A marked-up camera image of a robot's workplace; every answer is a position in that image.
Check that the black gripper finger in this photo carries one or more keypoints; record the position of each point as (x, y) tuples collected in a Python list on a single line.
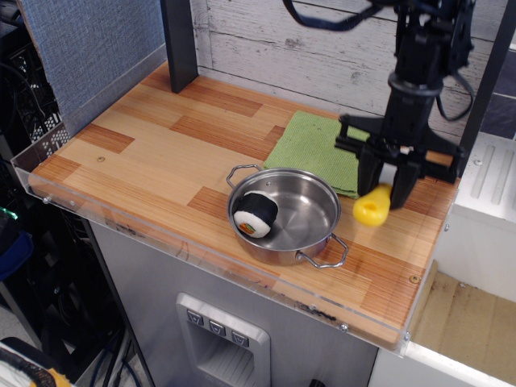
[(404, 181), (370, 167)]

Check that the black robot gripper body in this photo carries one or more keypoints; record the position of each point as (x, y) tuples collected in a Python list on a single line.
[(403, 133)]

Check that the yellow handled toy knife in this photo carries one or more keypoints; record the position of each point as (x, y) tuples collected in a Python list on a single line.
[(372, 209)]

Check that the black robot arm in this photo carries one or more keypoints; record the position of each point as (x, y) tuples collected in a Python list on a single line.
[(433, 41)]

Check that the green folded cloth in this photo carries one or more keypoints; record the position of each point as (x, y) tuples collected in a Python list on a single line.
[(308, 143)]

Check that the clear acrylic table guard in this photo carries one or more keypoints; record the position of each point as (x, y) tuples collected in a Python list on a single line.
[(153, 167)]

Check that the stainless steel pot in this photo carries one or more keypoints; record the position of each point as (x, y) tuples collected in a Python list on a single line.
[(309, 211)]

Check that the plush sushi roll toy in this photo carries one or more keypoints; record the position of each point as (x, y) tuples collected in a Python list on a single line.
[(256, 213)]

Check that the white toy sink unit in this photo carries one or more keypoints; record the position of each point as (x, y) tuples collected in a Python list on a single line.
[(464, 326)]

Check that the grey toy fridge cabinet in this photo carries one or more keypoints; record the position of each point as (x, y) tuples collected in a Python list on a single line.
[(148, 276)]

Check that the silver dispenser panel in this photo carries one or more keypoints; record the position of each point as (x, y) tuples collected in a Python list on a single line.
[(223, 349)]

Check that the blue fabric panel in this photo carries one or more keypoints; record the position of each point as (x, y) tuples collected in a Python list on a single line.
[(94, 52)]

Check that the black storage crate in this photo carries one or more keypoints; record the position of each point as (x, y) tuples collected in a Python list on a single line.
[(29, 108)]

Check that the dark grey right post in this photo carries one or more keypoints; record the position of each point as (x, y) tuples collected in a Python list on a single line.
[(493, 68)]

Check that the dark grey post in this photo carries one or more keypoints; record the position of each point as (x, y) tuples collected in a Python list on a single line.
[(180, 43), (493, 68)]

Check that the dark grey left post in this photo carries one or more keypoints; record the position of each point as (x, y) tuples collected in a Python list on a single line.
[(180, 43)]

